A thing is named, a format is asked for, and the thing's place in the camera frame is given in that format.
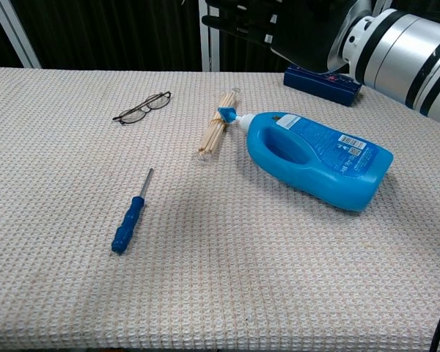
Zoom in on black thin-rimmed eyeglasses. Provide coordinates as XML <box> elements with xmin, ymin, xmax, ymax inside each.
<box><xmin>112</xmin><ymin>91</ymin><xmax>172</xmax><ymax>125</ymax></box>

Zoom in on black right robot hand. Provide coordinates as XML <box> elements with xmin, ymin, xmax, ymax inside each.
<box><xmin>201</xmin><ymin>0</ymin><xmax>357</xmax><ymax>73</ymax></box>

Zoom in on dark pleated curtain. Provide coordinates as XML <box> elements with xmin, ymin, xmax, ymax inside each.
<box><xmin>0</xmin><ymin>0</ymin><xmax>440</xmax><ymax>74</ymax></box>

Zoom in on blue handled screwdriver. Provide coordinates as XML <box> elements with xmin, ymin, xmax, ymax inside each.
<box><xmin>111</xmin><ymin>168</ymin><xmax>155</xmax><ymax>254</ymax></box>

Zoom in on blue detergent bottle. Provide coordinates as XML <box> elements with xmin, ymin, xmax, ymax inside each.
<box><xmin>217</xmin><ymin>105</ymin><xmax>395</xmax><ymax>213</ymax></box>

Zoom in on bundle of wooden sticks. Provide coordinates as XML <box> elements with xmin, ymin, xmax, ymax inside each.
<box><xmin>197</xmin><ymin>91</ymin><xmax>239</xmax><ymax>159</ymax></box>

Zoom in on beige waffle-weave tablecloth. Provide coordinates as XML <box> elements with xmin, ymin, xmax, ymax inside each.
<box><xmin>0</xmin><ymin>67</ymin><xmax>440</xmax><ymax>352</ymax></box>

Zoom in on dark blue rectangular box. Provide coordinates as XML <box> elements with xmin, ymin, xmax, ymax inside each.
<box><xmin>283</xmin><ymin>65</ymin><xmax>363</xmax><ymax>108</ymax></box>

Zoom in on white metal frame post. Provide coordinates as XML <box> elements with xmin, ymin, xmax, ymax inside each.
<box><xmin>198</xmin><ymin>0</ymin><xmax>221</xmax><ymax>73</ymax></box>
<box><xmin>370</xmin><ymin>0</ymin><xmax>394</xmax><ymax>16</ymax></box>
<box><xmin>0</xmin><ymin>0</ymin><xmax>43</xmax><ymax>70</ymax></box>

